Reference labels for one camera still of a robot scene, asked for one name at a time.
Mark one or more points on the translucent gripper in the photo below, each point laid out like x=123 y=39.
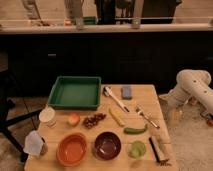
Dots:
x=174 y=116

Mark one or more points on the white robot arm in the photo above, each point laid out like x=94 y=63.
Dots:
x=191 y=86

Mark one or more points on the black scrub brush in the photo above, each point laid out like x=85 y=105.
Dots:
x=159 y=152

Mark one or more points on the green plastic tray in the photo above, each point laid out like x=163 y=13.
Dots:
x=75 y=92

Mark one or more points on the silver fork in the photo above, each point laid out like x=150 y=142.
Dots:
x=141 y=113

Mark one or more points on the green chili pepper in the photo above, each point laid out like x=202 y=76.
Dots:
x=135 y=131

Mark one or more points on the green cup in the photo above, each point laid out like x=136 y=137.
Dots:
x=137 y=149

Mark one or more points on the blue sponge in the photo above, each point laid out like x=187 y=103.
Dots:
x=126 y=92

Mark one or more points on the dark purple bowl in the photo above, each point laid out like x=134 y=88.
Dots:
x=107 y=146

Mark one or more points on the bunch of red grapes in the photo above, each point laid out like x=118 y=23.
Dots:
x=92 y=121

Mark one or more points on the peach fruit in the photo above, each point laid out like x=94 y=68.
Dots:
x=73 y=119

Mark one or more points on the orange bowl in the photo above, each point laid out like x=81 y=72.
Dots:
x=71 y=150

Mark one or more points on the white cup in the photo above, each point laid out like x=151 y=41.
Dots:
x=47 y=116

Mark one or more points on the clear plastic measuring cup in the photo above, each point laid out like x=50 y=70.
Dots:
x=35 y=145

